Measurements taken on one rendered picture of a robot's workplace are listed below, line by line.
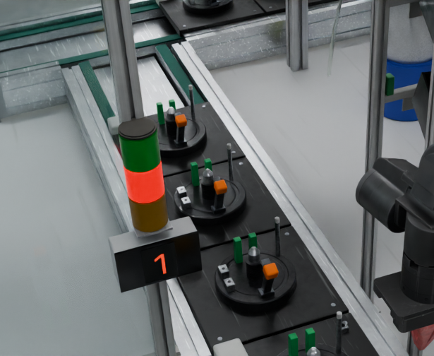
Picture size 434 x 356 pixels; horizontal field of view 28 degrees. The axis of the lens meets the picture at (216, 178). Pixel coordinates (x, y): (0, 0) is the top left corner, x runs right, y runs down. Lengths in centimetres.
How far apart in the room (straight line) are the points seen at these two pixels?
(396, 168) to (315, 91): 129
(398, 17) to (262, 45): 50
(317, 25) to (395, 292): 151
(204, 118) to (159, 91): 25
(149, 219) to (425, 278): 40
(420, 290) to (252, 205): 76
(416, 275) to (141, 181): 38
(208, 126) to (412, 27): 51
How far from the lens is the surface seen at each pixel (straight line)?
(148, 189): 116
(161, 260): 124
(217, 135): 191
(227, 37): 236
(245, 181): 177
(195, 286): 154
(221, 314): 149
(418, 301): 101
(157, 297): 135
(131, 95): 114
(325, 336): 145
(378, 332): 148
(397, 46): 207
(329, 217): 185
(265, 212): 169
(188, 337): 148
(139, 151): 113
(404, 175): 97
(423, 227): 94
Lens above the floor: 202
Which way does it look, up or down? 36 degrees down
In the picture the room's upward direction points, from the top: 5 degrees counter-clockwise
